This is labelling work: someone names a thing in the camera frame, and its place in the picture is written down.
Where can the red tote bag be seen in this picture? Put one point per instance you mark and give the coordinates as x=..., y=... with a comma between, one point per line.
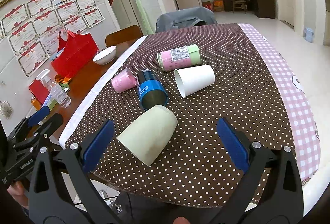
x=76, y=51

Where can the blue water bottle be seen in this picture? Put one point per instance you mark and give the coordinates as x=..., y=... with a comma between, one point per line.
x=309, y=34

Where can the red envelope box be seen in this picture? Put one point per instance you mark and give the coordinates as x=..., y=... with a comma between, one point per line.
x=39, y=91

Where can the brown wooden chair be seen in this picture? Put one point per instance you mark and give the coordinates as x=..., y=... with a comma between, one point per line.
x=123, y=35

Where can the wooden desk chair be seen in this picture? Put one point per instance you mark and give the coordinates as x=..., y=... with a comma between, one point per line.
x=239, y=3

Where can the blue black can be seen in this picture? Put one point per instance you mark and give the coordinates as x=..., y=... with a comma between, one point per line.
x=150, y=90

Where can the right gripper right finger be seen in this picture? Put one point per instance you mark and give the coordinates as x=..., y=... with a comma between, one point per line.
x=282, y=198

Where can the clear spray bottle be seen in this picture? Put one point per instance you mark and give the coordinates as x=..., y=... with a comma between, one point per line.
x=55, y=90

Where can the brown polka dot tablecloth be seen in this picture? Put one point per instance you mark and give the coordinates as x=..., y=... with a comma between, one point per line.
x=194, y=169

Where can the grey covered chair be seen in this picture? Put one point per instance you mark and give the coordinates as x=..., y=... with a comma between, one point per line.
x=197, y=16

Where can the dark wooden desk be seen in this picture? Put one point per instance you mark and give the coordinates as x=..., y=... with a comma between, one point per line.
x=260, y=8

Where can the white paper cup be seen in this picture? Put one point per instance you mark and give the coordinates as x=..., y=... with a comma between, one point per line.
x=191, y=80

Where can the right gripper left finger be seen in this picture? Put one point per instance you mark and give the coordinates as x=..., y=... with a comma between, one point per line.
x=49, y=199

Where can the white ceramic bowl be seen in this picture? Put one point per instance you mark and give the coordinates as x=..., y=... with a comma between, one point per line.
x=105, y=56

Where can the pink checkered tablecloth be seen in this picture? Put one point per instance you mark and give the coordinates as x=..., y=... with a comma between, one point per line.
x=300, y=115

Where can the pink cup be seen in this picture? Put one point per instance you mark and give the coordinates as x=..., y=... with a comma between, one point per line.
x=124, y=81

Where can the pale green cup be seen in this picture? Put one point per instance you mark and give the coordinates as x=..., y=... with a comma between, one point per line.
x=149, y=134

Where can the pink green canister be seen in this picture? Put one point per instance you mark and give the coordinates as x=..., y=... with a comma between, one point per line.
x=179, y=58

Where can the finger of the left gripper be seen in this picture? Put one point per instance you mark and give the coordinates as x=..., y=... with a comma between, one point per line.
x=38, y=116
x=50, y=126

